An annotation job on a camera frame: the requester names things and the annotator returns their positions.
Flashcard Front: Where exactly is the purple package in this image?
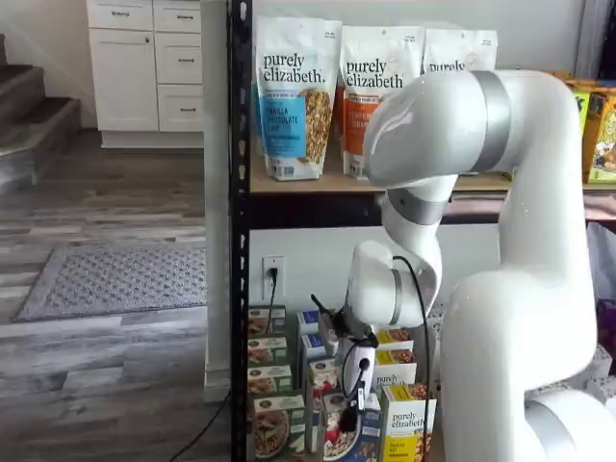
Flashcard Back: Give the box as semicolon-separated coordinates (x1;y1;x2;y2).
596;299;616;347

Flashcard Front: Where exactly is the black metal shelf rack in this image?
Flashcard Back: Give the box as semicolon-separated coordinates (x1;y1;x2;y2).
225;0;616;462

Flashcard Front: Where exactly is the grey curtain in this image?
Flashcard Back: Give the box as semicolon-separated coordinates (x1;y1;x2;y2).
575;0;616;82

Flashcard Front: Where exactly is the cranberry pecan granola bag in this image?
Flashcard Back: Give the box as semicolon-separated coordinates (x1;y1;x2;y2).
422;27;500;77

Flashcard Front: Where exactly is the dark wooden staircase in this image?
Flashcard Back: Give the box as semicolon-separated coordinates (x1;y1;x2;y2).
0;33;83;193

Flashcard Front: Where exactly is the black power cable with plug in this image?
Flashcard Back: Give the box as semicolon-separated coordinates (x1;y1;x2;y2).
167;267;281;462

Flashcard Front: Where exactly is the white wall outlet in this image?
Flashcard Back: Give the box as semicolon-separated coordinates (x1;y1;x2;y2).
262;255;286;302

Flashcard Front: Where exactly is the orange Bobo's snack box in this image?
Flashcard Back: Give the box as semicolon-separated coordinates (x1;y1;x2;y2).
546;70;616;95
581;90;616;185

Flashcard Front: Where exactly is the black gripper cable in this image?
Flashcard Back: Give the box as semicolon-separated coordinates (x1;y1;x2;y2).
336;254;432;462

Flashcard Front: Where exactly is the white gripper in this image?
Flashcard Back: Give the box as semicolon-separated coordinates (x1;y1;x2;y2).
338;344;376;432

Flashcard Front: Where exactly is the white kitchen cabinet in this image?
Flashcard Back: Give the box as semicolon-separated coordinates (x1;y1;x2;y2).
86;0;206;150

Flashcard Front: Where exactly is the grey patterned floor mat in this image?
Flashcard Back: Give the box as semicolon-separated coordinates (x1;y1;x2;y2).
13;243;209;323

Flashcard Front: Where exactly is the vanilla chocolate chip granola bag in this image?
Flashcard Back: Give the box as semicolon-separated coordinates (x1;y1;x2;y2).
249;81;266;158
253;17;344;183

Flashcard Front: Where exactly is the wooden shelf board with bags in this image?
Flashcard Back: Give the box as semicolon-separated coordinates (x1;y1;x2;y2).
249;139;616;194

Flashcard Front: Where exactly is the yellow purely elizabeth box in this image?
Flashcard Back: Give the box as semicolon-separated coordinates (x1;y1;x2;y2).
379;383;438;462
374;328;415;352
371;349;419;388

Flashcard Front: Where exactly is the green apple cinnamon oatmeal box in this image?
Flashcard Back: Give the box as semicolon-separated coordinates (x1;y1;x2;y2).
247;336;290;370
247;365;294;399
248;306;288;341
252;394;307;462

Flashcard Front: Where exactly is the pumpkin cinnamon granola bag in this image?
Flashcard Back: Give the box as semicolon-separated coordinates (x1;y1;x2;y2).
332;85;347;145
339;24;427;180

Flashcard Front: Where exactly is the white plastic bag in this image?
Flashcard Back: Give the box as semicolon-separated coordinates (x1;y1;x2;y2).
584;220;616;304

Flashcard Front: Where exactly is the blue white oatmeal box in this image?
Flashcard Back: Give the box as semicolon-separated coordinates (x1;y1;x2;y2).
300;331;339;361
319;390;382;462
307;358;344;397
296;310;322;336

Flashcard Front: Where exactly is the white patterned carton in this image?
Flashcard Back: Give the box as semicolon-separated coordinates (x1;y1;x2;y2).
594;344;613;375
429;302;451;331
584;373;616;403

